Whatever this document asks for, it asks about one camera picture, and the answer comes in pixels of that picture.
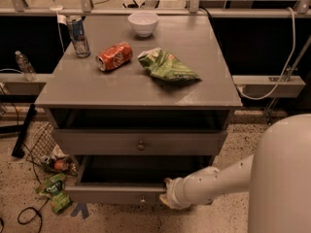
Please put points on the tall blue energy can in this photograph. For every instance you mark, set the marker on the tall blue energy can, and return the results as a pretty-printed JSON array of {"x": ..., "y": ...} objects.
[{"x": 78, "y": 36}]

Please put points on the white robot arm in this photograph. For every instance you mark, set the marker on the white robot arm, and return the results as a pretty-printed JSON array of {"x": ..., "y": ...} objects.
[{"x": 277, "y": 177}]

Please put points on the grey drawer cabinet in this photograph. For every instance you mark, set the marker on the grey drawer cabinet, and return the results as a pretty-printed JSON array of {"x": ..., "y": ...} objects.
[{"x": 79, "y": 96}]

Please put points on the clear plastic water bottle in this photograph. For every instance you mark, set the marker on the clear plastic water bottle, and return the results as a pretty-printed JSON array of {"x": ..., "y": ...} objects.
[{"x": 25, "y": 66}]

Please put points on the black stand leg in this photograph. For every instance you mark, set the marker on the black stand leg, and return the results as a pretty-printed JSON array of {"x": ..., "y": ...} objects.
[{"x": 18, "y": 151}]

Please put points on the grey drawer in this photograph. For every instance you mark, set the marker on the grey drawer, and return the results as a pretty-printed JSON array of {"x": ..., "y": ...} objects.
[
  {"x": 130, "y": 179},
  {"x": 131, "y": 142}
]

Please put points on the green chip bag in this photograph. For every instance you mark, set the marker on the green chip bag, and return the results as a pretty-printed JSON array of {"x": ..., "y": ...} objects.
[{"x": 164, "y": 65}]

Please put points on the grey top drawer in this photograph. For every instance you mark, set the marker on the grey top drawer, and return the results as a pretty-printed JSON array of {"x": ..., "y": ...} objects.
[{"x": 131, "y": 142}]

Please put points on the wire basket with trash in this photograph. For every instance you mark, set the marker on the wire basket with trash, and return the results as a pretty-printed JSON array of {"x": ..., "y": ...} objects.
[{"x": 47, "y": 154}]

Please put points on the white bowl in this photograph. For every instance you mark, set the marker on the white bowl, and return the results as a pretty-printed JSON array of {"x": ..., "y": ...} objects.
[{"x": 143, "y": 23}]

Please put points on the crushed orange soda can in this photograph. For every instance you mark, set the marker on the crushed orange soda can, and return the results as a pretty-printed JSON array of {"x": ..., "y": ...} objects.
[{"x": 114, "y": 56}]

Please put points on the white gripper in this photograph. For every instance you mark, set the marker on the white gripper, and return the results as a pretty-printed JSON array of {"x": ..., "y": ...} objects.
[{"x": 177, "y": 191}]

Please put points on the green snack bag on floor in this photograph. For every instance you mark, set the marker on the green snack bag on floor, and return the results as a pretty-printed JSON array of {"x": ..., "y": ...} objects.
[{"x": 54, "y": 189}]

